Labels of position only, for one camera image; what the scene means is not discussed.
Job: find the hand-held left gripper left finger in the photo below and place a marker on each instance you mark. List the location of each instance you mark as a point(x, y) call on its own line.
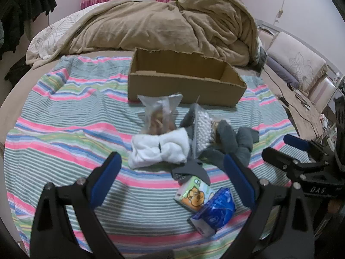
point(105, 176)

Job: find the dark hanging clothes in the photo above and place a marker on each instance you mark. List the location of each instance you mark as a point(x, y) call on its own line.
point(24, 8)

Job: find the cotton swab pack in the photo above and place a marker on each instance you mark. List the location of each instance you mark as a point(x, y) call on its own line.
point(202, 132)

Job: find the brown cardboard box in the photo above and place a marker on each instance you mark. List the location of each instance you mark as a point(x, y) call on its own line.
point(186, 85)

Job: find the brown fleece blanket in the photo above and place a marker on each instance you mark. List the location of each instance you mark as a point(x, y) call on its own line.
point(151, 24)

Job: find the beige floral pillow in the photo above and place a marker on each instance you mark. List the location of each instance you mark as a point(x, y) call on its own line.
point(299, 59)

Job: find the striped bed sheet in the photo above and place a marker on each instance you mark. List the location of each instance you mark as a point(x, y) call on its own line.
point(72, 118)

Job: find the clear plastic snack bag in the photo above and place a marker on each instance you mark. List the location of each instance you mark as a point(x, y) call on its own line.
point(159, 116)

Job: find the grey blue pillow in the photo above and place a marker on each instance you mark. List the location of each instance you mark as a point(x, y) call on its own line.
point(280, 71)

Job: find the floral white quilt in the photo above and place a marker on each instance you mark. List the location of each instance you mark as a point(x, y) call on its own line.
point(54, 35)

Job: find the beige headboard cushion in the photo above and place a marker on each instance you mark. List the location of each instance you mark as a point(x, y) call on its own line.
point(322, 94)

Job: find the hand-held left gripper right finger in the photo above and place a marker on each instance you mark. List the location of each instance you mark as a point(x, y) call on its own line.
point(239, 179)

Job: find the blue tissue pack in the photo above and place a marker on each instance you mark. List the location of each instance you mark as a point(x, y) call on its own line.
point(217, 210)

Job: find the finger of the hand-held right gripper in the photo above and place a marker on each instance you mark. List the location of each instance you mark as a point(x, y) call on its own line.
point(296, 141)
point(277, 158)

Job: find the cartoon print tissue pack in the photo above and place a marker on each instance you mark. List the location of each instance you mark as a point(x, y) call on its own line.
point(192, 194)

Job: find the white cloth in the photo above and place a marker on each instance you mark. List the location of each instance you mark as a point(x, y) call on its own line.
point(159, 147)

